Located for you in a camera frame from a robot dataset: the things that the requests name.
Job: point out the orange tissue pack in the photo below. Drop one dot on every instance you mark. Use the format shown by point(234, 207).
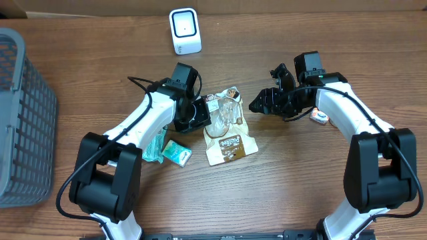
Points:
point(319, 116)

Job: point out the teal tissue pack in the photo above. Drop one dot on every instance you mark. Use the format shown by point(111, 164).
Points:
point(177, 153)

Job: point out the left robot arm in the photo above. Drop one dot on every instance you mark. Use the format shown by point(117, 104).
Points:
point(106, 179)

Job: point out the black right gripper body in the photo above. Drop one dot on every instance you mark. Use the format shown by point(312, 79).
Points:
point(291, 106)

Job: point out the teal snack bar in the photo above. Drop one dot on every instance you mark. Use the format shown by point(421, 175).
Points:
point(153, 152)

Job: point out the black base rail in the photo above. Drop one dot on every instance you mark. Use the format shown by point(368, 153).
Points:
point(227, 236)

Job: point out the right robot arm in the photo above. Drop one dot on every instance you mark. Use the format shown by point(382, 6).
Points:
point(380, 179)

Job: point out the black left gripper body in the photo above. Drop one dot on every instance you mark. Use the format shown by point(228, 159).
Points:
point(195, 118)

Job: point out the grey plastic basket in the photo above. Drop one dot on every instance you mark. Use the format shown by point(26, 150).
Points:
point(29, 112)

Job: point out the white barcode scanner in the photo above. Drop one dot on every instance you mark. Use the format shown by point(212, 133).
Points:
point(185, 31)

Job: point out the brown snack pouch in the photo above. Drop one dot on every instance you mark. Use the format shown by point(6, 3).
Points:
point(227, 137)

